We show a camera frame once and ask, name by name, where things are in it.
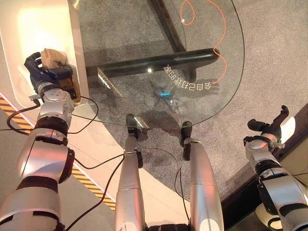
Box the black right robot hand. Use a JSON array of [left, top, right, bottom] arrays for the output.
[[247, 105, 296, 145]]

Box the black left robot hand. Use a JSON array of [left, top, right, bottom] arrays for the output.
[[24, 51, 74, 94]]

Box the tan cloth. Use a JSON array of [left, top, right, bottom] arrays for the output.
[[40, 48, 69, 70]]

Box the white rounded counter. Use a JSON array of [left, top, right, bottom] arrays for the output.
[[0, 0, 90, 110]]

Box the dark right robot foot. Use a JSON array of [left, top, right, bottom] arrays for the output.
[[180, 121, 193, 161]]

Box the dark robot foot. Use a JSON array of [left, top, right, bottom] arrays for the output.
[[126, 113, 141, 140], [180, 121, 193, 161]]

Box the dark left robot foot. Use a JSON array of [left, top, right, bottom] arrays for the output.
[[126, 113, 141, 140]]

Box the yellow black hazard tape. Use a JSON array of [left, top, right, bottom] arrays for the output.
[[0, 96, 116, 211]]

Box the silver left robot leg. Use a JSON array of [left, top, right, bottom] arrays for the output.
[[114, 134, 145, 231]]

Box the black robot waist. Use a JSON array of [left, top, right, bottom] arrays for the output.
[[145, 223, 192, 231]]

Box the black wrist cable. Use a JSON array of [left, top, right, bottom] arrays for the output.
[[0, 95, 100, 135]]

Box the orange cable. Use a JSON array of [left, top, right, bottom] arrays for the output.
[[180, 0, 228, 86]]

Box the black thin cable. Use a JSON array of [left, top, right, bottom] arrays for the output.
[[174, 166, 191, 218], [64, 152, 126, 231]]

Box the black table base frame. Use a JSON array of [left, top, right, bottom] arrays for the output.
[[85, 0, 221, 83]]

